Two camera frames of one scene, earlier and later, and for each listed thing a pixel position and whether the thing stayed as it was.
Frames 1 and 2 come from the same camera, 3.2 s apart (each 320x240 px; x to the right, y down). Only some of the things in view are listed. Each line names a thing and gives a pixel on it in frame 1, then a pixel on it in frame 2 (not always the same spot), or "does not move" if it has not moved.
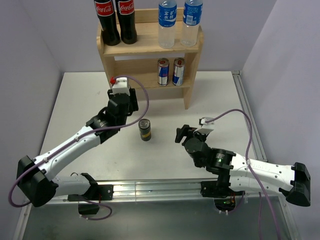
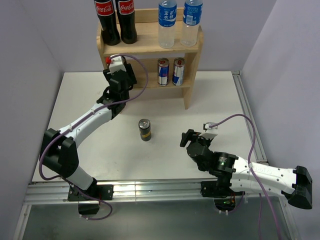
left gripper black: (134, 99) -> (122, 75)
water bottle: (192, 15) does not move
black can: (145, 129) does not move
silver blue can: (178, 71) does not move
